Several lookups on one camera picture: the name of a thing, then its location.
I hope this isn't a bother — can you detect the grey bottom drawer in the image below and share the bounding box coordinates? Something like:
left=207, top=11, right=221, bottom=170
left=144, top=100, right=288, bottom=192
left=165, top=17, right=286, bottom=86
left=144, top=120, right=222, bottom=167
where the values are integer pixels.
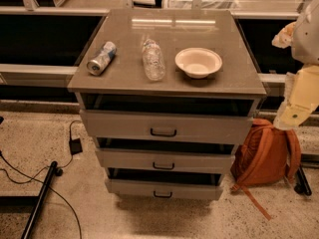
left=105, top=178, right=223, bottom=200

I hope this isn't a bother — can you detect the clear plastic water bottle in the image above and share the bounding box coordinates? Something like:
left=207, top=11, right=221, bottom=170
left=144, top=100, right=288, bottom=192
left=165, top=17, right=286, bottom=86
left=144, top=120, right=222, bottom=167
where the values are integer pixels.
left=142, top=39, right=165, bottom=81

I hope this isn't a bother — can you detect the grey top drawer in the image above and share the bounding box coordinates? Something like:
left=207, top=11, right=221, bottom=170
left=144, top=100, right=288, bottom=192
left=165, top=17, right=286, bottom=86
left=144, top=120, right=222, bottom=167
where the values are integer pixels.
left=80, top=110, right=252, bottom=144

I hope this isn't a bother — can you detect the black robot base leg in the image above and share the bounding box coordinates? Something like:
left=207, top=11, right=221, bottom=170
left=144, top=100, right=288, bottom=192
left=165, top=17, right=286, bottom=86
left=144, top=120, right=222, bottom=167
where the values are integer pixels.
left=294, top=166, right=312, bottom=196

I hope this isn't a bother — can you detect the white paper bowl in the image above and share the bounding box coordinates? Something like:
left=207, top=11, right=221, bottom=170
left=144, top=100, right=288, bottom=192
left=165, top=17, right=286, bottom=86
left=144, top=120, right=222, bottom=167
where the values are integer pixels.
left=174, top=48, right=222, bottom=79

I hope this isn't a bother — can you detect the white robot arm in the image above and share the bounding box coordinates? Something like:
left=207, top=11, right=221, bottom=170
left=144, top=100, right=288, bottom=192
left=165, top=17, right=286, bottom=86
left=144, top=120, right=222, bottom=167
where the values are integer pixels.
left=272, top=0, right=319, bottom=130

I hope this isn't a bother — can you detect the black floor cable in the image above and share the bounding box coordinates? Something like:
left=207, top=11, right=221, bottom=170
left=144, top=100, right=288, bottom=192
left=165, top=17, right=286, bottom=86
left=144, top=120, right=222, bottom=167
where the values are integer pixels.
left=0, top=119, right=84, bottom=239

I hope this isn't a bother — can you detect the orange backpack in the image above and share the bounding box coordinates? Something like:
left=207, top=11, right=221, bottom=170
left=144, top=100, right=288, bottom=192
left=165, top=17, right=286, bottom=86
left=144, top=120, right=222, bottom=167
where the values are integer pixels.
left=230, top=119, right=301, bottom=220

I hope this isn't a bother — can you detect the grey drawer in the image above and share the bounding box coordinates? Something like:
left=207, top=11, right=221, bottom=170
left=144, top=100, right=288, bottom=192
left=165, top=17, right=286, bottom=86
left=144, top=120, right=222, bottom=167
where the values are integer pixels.
left=80, top=110, right=252, bottom=144
left=105, top=178, right=223, bottom=200
left=96, top=149, right=233, bottom=174

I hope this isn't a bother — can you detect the black power adapter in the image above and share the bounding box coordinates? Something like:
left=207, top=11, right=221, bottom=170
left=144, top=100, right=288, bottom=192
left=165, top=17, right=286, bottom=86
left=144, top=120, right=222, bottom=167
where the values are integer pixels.
left=69, top=138, right=83, bottom=155

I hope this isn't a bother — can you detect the black metal pole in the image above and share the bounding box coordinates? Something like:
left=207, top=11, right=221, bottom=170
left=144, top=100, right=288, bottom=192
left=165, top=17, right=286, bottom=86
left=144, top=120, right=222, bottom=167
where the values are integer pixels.
left=21, top=161, right=58, bottom=239

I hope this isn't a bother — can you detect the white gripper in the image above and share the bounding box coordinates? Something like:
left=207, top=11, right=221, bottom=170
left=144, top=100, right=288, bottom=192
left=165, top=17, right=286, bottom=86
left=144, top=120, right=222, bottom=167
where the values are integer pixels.
left=271, top=22, right=319, bottom=130

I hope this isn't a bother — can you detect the silver blue drink can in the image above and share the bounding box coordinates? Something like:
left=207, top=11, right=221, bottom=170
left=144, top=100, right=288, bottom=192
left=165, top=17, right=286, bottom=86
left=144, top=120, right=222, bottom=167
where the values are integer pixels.
left=87, top=41, right=117, bottom=76

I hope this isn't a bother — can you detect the grey drawer cabinet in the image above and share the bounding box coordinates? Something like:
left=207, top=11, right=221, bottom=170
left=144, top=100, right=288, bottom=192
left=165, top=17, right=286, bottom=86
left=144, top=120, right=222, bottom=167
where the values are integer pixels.
left=68, top=9, right=266, bottom=186

